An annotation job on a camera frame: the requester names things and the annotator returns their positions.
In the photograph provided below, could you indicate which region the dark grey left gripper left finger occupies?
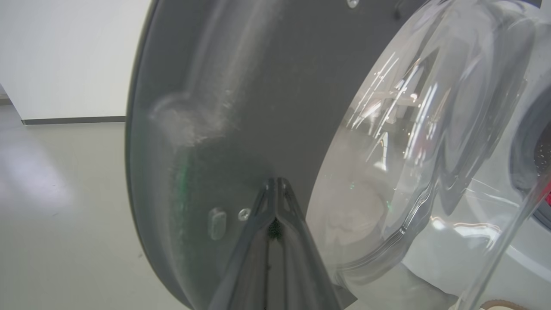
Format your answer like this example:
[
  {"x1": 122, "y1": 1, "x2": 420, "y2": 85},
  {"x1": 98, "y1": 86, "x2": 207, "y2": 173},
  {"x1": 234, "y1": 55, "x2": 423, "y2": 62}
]
[{"x1": 209, "y1": 179, "x2": 276, "y2": 310}]

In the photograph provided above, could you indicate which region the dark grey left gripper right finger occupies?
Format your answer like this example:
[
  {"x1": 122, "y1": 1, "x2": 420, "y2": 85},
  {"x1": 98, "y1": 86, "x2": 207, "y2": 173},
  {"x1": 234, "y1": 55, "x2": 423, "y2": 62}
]
[{"x1": 275, "y1": 178, "x2": 345, "y2": 310}]

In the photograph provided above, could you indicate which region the cream perforated laundry basket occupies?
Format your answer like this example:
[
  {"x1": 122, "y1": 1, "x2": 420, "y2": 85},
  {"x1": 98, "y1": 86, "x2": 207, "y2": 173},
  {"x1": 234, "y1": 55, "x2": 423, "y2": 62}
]
[{"x1": 480, "y1": 300, "x2": 530, "y2": 310}]

